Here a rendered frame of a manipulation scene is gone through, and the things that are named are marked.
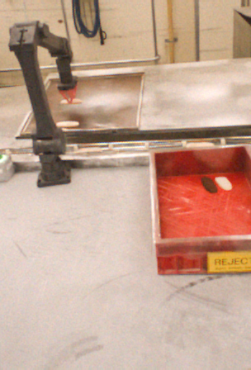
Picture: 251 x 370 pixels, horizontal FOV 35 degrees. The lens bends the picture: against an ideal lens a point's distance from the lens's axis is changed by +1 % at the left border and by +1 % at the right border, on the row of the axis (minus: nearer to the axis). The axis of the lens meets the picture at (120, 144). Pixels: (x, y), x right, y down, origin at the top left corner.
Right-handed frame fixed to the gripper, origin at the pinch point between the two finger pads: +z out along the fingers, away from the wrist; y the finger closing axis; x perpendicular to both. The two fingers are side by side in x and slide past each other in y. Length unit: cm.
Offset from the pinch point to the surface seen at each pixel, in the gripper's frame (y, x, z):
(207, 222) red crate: -69, -58, 4
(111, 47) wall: 328, 55, 100
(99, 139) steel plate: -12.4, -13.4, 13.1
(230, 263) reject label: -87, -63, -2
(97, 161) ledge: -37.2, -19.0, 6.4
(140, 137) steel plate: -11.7, -31.4, 13.1
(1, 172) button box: -46.5, 14.6, 4.0
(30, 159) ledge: -37.5, 6.8, 5.2
